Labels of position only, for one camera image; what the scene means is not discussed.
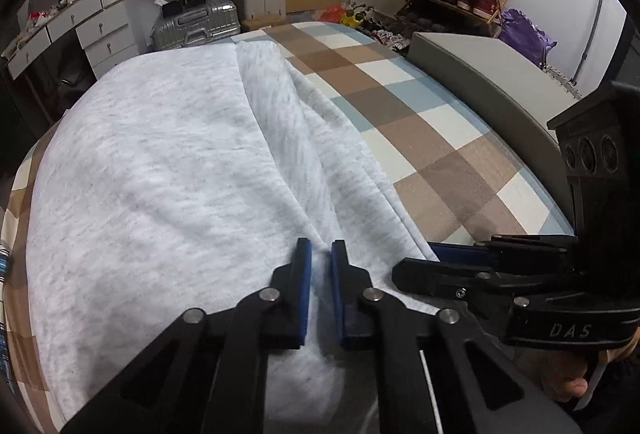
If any grey bed footboard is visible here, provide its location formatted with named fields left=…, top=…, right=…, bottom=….
left=407, top=31, right=583, bottom=235

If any grey wall pipe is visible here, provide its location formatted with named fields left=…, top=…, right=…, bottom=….
left=572, top=0, right=606, bottom=87

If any purple bag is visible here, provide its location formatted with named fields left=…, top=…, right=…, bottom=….
left=500, top=8, right=557, bottom=67

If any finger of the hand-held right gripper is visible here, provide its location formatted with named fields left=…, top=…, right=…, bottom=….
left=427, top=234, right=581, bottom=272
left=391, top=258, right=516, bottom=315

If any white dressing table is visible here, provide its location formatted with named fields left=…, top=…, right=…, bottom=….
left=2, top=0, right=138, bottom=82

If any checkered bed sheet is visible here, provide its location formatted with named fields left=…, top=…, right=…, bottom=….
left=0, top=21, right=573, bottom=415

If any grey hoodie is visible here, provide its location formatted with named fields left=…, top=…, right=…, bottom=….
left=25, top=41, right=441, bottom=434

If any person's right hand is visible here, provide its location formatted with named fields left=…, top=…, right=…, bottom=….
left=542, top=324, right=640, bottom=405

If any pile of desk clutter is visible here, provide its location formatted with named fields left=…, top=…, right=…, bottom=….
left=2, top=0, right=88, bottom=59

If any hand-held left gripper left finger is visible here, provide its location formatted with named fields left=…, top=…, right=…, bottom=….
left=62, top=238, right=313, bottom=434

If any pile of toys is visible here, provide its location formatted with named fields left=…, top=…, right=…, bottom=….
left=320, top=1, right=416, bottom=52

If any silver suitcase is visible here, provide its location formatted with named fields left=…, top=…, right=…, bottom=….
left=150, top=0, right=241, bottom=52

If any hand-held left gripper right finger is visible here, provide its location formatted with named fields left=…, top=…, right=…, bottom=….
left=330, top=239, right=583, bottom=434

